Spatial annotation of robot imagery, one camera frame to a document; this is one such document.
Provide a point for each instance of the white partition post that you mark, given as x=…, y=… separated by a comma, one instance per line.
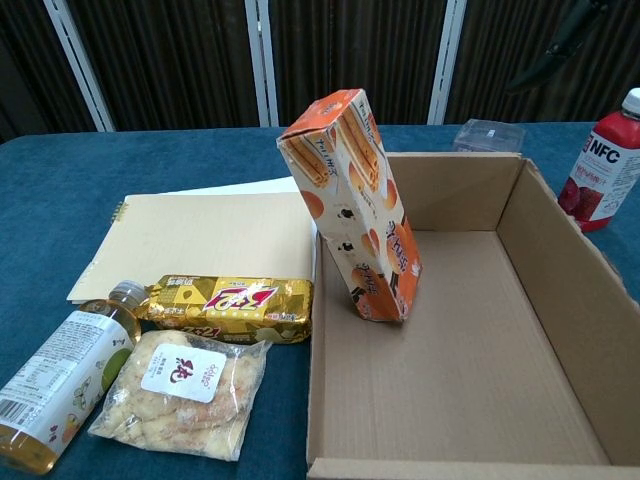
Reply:
x=446, y=65
x=262, y=65
x=80, y=65

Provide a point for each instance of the yellow tea bottle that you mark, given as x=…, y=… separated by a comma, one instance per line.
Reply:
x=60, y=370

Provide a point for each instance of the clear red snack cup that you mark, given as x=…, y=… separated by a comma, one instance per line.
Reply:
x=487, y=137

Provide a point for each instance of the red juice bottle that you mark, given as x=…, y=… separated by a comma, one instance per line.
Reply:
x=600, y=170

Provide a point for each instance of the gold biscuit packet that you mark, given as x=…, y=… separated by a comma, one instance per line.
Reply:
x=225, y=305

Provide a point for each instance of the orange snack carton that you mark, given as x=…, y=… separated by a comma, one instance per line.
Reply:
x=350, y=210

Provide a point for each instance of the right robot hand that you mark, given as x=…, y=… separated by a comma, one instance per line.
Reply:
x=565, y=35

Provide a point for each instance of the blue felt table cover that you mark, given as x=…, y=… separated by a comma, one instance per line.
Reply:
x=50, y=175

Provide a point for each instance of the open cardboard box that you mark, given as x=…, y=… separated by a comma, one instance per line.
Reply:
x=450, y=375

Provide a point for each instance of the clear bag of pastries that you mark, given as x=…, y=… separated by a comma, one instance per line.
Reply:
x=185, y=400

